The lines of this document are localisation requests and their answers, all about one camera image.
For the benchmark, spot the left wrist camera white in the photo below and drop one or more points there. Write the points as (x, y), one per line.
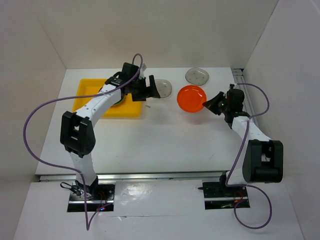
(143, 68)

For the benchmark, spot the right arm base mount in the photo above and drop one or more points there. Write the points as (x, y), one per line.
(219, 197)

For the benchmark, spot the grey translucent plate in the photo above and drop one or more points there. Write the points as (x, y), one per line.
(164, 87)
(197, 76)

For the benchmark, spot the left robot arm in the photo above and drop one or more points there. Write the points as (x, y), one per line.
(77, 128)

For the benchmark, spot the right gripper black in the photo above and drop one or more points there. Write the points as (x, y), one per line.
(211, 104)

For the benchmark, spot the aluminium rail right side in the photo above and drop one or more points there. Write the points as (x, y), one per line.
(239, 79)

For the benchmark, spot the aluminium rail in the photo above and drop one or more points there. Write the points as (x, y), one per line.
(139, 176)
(239, 79)

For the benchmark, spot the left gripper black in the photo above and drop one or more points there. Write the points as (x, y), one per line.
(147, 91)

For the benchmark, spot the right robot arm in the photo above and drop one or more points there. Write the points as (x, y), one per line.
(260, 159)

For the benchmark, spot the yellow plastic bin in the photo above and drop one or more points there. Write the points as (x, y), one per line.
(91, 86)

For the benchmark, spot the orange plate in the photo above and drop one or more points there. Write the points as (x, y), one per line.
(190, 98)

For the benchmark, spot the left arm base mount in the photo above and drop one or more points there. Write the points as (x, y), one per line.
(102, 200)

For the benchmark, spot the green plate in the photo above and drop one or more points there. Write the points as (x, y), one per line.
(120, 101)

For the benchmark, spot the aluminium rail front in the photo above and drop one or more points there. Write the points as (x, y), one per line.
(139, 176)

